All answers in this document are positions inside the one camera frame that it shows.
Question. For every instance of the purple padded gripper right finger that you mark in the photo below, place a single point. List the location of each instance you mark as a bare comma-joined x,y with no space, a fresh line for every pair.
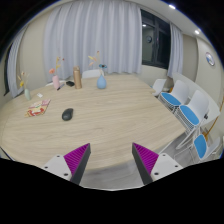
153,166

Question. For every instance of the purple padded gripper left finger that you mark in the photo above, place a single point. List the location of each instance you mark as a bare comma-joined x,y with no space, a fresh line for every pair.
71,166

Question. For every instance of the black computer mouse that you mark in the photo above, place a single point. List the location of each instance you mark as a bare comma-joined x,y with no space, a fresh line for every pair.
67,114

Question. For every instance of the white chair blue cushion near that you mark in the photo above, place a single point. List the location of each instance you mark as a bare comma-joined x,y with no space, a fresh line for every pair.
202,149

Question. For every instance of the white chair blue cushion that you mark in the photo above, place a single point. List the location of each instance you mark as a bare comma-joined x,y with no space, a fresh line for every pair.
192,115
202,149
177,97

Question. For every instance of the white chair blue cushion middle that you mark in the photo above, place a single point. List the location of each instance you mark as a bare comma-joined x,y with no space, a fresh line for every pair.
192,115

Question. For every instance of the white chair blue cushion far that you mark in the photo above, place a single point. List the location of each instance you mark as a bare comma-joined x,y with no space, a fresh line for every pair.
177,97

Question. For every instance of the small white card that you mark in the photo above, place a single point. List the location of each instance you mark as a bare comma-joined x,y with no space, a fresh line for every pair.
40,95

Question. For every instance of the white chair far right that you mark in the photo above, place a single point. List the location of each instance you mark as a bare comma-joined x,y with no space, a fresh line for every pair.
158,86

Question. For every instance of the black small device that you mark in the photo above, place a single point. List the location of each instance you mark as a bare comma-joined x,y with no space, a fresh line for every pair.
70,83

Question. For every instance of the blue ceramic vase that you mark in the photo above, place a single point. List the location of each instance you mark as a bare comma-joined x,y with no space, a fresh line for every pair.
101,82

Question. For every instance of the pink vase with flowers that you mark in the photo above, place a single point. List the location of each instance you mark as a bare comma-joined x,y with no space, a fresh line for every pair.
53,72

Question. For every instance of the white chair behind table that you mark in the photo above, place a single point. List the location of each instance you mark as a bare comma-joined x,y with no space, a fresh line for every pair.
91,73

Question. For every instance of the left white curtain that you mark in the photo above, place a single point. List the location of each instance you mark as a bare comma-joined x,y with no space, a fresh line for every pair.
12,65

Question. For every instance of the tan cylindrical bottle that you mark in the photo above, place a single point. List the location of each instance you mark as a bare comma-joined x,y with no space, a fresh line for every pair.
77,77

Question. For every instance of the green vase with dried flowers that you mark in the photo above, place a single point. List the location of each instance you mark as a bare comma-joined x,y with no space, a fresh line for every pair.
23,82

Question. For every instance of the right white curtain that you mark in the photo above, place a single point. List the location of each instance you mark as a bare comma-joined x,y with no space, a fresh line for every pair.
176,51

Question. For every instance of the large white curtain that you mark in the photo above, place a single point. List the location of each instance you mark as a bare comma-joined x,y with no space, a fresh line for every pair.
87,33

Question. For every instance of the dark window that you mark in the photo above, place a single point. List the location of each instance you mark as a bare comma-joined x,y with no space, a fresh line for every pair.
156,41

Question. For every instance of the round wall clock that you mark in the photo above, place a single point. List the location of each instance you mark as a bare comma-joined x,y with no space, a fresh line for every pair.
210,59

